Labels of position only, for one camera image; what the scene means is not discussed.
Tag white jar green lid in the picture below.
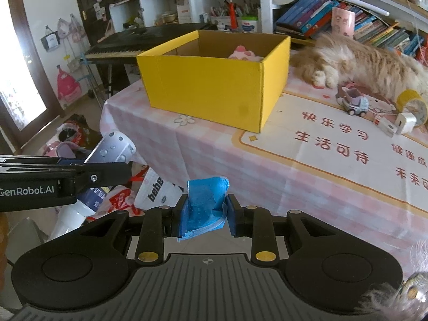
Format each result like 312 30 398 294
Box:
241 16 259 33

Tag fluffy cream cat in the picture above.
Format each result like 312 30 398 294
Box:
291 32 428 104

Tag black electronic keyboard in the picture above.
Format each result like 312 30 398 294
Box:
82 23 218 64

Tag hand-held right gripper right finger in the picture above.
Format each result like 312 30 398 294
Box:
225 194 342 265

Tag red plastic bag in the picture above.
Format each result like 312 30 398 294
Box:
100 174 148 219

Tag keyboard stand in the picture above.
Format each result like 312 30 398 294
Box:
80 57 114 111

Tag dark wooden door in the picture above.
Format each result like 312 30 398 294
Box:
72 0 131 44

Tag red bottle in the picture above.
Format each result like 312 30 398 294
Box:
228 0 239 29

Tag yellow cardboard box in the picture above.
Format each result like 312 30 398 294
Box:
136 29 291 133

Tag pink backpack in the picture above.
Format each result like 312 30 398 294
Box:
56 65 82 101

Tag row of colourful books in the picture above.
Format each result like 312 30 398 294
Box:
276 0 428 57

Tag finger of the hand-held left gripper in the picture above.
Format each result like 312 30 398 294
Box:
74 161 132 196

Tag fluffy grey pompom charm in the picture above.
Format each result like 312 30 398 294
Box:
363 241 428 321

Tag white charger plug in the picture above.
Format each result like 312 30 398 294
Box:
395 112 416 135

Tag hanging dark white bag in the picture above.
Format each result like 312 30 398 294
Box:
41 25 61 51

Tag small white red packet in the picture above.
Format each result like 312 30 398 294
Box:
373 114 397 137

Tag small white box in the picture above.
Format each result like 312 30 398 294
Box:
177 3 192 24

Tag hanging pink bag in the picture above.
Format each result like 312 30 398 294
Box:
68 13 86 42

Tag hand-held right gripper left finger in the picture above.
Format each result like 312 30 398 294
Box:
77 194 189 265

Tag pink checked cloth desktop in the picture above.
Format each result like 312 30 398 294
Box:
100 48 428 275

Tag blue wrapper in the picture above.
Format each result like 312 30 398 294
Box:
177 175 231 239

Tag grey toy car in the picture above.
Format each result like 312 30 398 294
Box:
335 85 369 117

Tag pink cartoon cup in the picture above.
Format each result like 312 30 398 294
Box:
331 7 356 38

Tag black plastic bag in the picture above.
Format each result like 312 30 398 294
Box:
58 114 101 149

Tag white wipes pack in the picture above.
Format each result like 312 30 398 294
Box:
134 167 184 215

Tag pink plush paw toy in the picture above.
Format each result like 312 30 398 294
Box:
227 44 265 62

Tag yellow tape roll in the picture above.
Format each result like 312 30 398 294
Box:
396 89 428 128

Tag pen cup with pens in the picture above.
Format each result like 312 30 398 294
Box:
210 5 231 26

